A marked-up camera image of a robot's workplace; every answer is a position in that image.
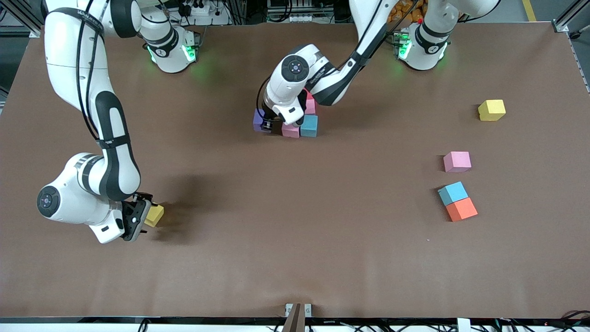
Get purple foam cube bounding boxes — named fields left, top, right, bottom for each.
left=253, top=108, right=273, bottom=133

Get yellow foam cube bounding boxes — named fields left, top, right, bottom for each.
left=478, top=100, right=506, bottom=122
left=144, top=204, right=165, bottom=228

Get light blue foam cube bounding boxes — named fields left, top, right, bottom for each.
left=301, top=114, right=319, bottom=138
left=438, top=181, right=469, bottom=206

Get orange foam cube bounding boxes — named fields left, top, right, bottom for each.
left=446, top=198, right=478, bottom=222

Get white power strip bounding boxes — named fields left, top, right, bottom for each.
left=182, top=4, right=231, bottom=26

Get brown table cover sheet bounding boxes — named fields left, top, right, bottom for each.
left=0, top=23, right=590, bottom=319

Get orange snack bags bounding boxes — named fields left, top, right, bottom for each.
left=389, top=0, right=427, bottom=24

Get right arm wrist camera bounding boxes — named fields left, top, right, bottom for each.
left=121, top=199, right=153, bottom=243

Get metal table edge bracket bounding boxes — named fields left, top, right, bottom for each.
left=285, top=303, right=313, bottom=332

